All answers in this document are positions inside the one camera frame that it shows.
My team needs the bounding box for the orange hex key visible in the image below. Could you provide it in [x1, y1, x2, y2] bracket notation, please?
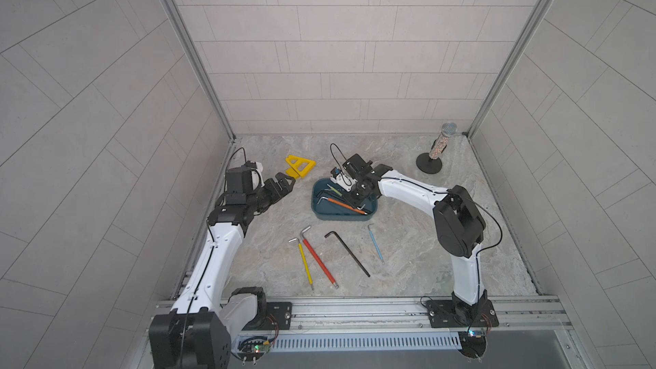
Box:
[318, 196, 369, 215]

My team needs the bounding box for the thin green hex key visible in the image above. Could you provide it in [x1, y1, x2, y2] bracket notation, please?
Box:
[327, 186, 343, 196]

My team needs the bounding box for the blue hex key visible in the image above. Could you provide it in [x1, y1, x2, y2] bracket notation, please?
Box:
[367, 224, 384, 263]

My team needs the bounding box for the long black hex key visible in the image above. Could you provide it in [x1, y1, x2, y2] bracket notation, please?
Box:
[317, 191, 352, 206]

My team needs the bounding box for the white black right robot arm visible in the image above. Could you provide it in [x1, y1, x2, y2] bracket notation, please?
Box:
[331, 154, 487, 321]

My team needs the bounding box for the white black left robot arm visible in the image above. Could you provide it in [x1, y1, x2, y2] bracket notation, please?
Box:
[149, 164, 296, 368]

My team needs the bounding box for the teal plastic storage box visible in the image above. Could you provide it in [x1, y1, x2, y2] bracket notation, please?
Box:
[311, 179, 379, 221]

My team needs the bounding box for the yellow hex key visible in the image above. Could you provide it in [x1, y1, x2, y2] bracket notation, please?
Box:
[288, 237, 314, 291]

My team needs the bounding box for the red hex key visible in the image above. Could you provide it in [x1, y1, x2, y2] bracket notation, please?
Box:
[300, 225, 339, 289]

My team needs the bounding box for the yellow plastic triangle holder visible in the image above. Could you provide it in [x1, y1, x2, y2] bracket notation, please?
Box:
[285, 155, 316, 179]

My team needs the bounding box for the black stand with glitter tube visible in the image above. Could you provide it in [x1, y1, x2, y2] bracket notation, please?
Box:
[416, 122, 458, 174]

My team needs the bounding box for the left green circuit board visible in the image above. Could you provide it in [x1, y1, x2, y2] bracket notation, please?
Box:
[233, 336, 273, 365]

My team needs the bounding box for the green circuit board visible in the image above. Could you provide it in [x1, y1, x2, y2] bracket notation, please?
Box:
[233, 336, 273, 365]
[458, 331, 487, 360]

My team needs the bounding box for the right green circuit board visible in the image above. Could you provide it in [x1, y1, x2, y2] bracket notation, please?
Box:
[458, 331, 487, 360]

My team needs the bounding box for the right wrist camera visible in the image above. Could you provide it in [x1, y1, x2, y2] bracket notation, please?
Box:
[331, 167, 343, 182]

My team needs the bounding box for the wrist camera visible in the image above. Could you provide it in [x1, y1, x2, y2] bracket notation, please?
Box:
[331, 167, 343, 182]
[225, 161, 263, 195]

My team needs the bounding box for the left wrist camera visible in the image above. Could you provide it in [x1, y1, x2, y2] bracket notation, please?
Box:
[225, 161, 263, 195]

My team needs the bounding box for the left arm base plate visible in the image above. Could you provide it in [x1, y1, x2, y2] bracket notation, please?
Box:
[244, 302, 293, 331]

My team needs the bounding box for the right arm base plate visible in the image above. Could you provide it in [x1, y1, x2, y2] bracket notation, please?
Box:
[421, 297, 499, 330]

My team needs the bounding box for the aluminium mounting rail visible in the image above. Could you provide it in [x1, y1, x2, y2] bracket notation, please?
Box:
[153, 294, 570, 339]

